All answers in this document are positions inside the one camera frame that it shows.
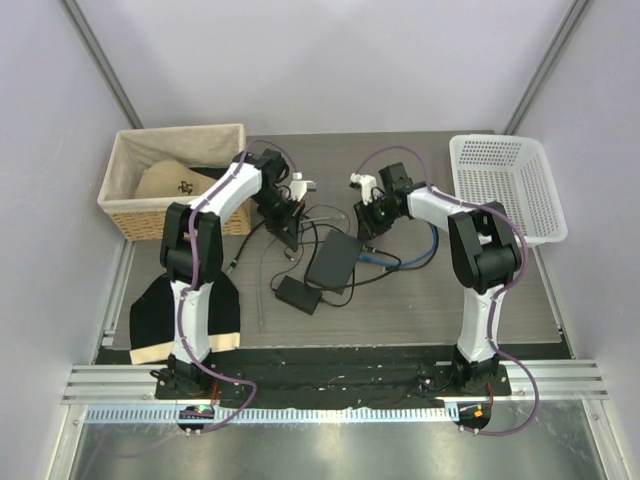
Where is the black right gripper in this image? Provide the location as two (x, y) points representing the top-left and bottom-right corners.
(353, 195), (401, 243)

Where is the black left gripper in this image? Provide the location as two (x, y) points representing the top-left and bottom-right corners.
(251, 188), (305, 252)

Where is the grey ethernet cable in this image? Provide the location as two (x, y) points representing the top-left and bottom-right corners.
(253, 212), (349, 331)

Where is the black ethernet cable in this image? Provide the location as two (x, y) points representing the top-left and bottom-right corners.
(362, 244), (404, 274)

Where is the black network switch box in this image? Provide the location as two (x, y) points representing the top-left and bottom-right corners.
(305, 230), (364, 293)

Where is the blue ethernet cable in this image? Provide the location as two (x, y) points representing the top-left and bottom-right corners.
(359, 222), (442, 269)

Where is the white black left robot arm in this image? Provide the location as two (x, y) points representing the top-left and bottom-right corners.
(152, 149), (316, 399)

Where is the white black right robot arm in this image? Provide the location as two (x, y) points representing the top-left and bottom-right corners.
(350, 163), (526, 395)

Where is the black power adapter brick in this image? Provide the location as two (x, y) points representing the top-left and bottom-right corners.
(275, 276), (322, 315)

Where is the wicker basket with liner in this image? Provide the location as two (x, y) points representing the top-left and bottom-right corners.
(97, 123), (246, 241)

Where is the beige cap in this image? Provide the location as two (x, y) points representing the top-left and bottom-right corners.
(134, 159), (217, 199)

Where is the white plastic perforated basket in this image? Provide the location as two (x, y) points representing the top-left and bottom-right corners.
(449, 134), (568, 247)

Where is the black cloth on board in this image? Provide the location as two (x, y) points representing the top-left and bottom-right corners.
(129, 273), (241, 350)

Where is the wooden board with label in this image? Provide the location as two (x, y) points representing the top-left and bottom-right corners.
(129, 332), (241, 365)

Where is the thin black power cord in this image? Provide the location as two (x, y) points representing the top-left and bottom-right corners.
(269, 204), (401, 309)

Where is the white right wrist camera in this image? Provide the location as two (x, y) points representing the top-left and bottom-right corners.
(349, 173), (378, 205)

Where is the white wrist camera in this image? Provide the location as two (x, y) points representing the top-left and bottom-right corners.
(349, 173), (378, 205)
(289, 172), (317, 201)

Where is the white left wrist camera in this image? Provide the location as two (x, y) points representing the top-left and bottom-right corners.
(289, 172), (317, 201)

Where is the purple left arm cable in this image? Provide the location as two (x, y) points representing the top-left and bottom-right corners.
(177, 139), (301, 434)

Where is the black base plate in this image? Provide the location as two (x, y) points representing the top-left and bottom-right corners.
(94, 344), (574, 401)

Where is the aluminium rail frame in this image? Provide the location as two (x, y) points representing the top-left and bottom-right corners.
(62, 360), (608, 430)

